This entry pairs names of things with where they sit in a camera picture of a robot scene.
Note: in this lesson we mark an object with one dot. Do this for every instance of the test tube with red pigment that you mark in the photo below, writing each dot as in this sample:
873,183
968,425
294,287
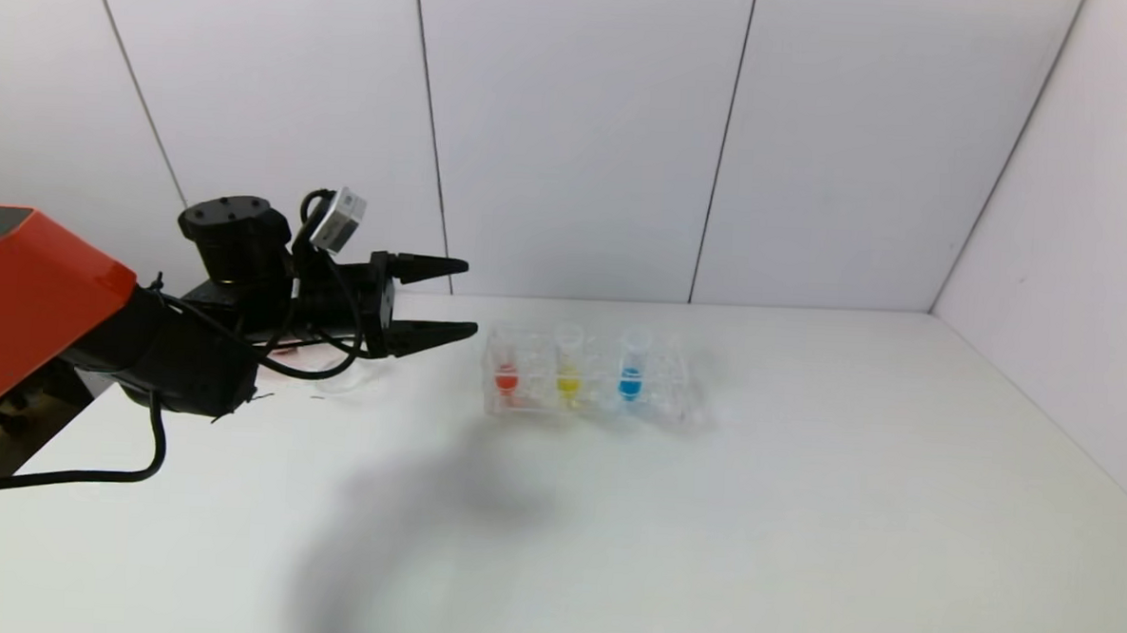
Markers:
506,381

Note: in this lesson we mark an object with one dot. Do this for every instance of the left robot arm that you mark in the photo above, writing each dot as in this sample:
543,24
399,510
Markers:
31,303

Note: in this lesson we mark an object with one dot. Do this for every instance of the test tube with blue pigment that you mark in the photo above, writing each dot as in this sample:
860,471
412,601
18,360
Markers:
629,384

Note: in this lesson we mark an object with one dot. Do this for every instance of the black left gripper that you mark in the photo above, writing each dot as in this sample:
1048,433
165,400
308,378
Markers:
380,302

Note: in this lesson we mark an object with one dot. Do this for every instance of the clear acrylic test tube rack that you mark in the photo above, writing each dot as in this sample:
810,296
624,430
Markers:
598,406

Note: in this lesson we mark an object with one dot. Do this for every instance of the clear glass beaker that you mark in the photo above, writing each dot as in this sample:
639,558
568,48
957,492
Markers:
347,383

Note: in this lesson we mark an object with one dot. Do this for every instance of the test tube with yellow pigment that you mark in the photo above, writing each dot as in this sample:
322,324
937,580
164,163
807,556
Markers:
568,383

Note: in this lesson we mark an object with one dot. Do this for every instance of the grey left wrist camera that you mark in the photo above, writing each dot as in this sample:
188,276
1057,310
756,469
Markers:
339,221

